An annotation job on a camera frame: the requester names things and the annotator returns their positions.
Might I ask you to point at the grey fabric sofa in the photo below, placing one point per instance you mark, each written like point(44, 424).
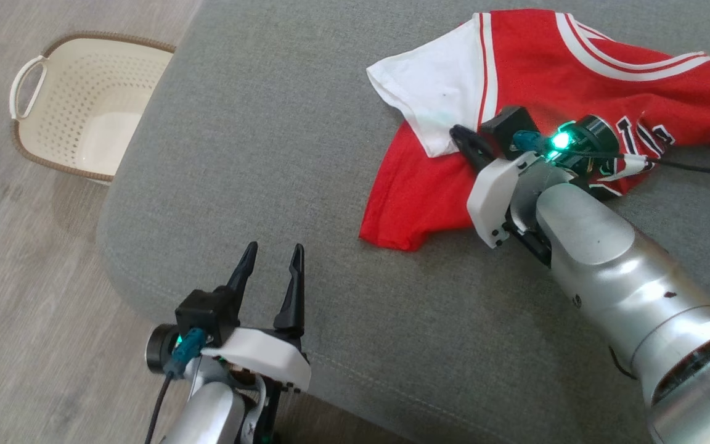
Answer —
point(256, 154)

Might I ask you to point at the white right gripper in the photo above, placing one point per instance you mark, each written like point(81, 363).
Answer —
point(490, 197)

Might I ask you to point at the red white basketball jersey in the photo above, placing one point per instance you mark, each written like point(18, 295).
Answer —
point(527, 74)

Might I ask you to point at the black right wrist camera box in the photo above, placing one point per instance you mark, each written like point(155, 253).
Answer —
point(509, 123)

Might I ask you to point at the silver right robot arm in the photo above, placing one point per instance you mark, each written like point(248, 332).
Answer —
point(626, 277)

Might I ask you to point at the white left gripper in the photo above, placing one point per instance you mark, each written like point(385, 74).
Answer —
point(269, 361)

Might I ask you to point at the cream plastic laundry basket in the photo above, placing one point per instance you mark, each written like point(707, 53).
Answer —
point(96, 98)

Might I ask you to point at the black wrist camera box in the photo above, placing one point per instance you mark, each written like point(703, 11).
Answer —
point(207, 314)
point(509, 123)

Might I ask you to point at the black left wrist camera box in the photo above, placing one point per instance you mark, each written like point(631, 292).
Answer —
point(207, 314)

